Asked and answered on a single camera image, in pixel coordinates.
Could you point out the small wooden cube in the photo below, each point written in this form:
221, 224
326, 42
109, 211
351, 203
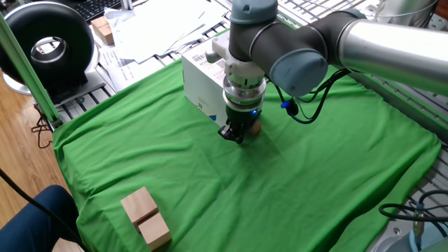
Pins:
257, 129

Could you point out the silver grey UR5 robot arm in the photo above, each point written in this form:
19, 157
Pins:
385, 52

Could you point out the black keyboard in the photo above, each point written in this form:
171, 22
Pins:
94, 8

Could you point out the green aluminium post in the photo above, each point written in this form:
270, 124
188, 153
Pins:
24, 66

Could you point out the person's leg in blue jeans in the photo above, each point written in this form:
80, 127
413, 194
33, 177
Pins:
35, 227

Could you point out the white paper pile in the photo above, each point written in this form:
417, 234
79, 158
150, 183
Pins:
157, 28

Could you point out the pale wooden block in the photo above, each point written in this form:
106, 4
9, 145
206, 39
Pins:
154, 231

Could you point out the tan wooden block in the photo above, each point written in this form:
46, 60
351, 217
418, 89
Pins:
138, 206

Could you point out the white cardboard box with barcode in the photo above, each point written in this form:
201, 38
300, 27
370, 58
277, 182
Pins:
199, 84

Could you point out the small wooden block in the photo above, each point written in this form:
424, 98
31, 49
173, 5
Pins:
99, 22
106, 35

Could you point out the printed white paper sheet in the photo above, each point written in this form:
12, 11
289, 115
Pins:
133, 73

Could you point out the green cloth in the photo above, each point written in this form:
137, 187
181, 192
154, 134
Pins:
280, 175

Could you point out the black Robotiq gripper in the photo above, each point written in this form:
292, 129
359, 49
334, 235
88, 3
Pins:
241, 117

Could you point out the white round stand base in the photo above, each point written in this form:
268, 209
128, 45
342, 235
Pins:
91, 85

